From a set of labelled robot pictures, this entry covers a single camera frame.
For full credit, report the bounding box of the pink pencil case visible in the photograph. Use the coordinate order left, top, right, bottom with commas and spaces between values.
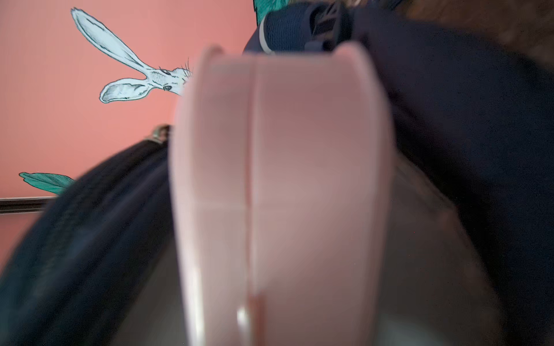
169, 42, 395, 345

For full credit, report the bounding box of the navy blue school backpack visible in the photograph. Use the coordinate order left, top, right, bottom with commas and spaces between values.
1, 1, 553, 345

